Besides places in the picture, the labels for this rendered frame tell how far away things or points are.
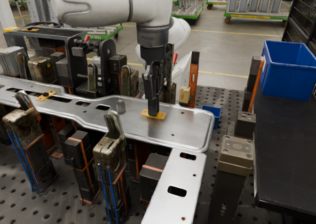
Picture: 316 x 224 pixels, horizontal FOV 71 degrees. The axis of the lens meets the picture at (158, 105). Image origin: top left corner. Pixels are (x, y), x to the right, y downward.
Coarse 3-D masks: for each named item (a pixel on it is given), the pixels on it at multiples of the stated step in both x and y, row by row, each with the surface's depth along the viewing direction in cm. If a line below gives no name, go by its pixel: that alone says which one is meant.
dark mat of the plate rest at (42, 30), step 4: (32, 28) 122; (36, 28) 122; (40, 28) 122; (44, 28) 122; (48, 28) 122; (32, 32) 114; (36, 32) 114; (40, 32) 114; (44, 32) 114; (48, 32) 114; (52, 32) 114; (56, 32) 114; (60, 32) 114; (64, 32) 114; (68, 32) 114; (72, 32) 114; (76, 32) 114; (80, 32) 114; (68, 36) 108
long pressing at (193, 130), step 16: (0, 80) 102; (16, 80) 102; (0, 96) 90; (32, 96) 90; (64, 96) 90; (80, 96) 89; (112, 96) 89; (128, 96) 89; (48, 112) 81; (64, 112) 80; (80, 112) 80; (96, 112) 80; (128, 112) 80; (176, 112) 80; (192, 112) 80; (208, 112) 79; (96, 128) 72; (128, 128) 72; (144, 128) 72; (160, 128) 72; (176, 128) 72; (192, 128) 72; (208, 128) 72; (160, 144) 66; (176, 144) 66; (192, 144) 65; (208, 144) 66
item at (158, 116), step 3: (144, 111) 78; (147, 111) 78; (141, 114) 76; (144, 114) 76; (147, 114) 76; (159, 114) 76; (162, 114) 76; (165, 114) 76; (153, 117) 75; (156, 117) 75; (159, 117) 75; (162, 117) 75
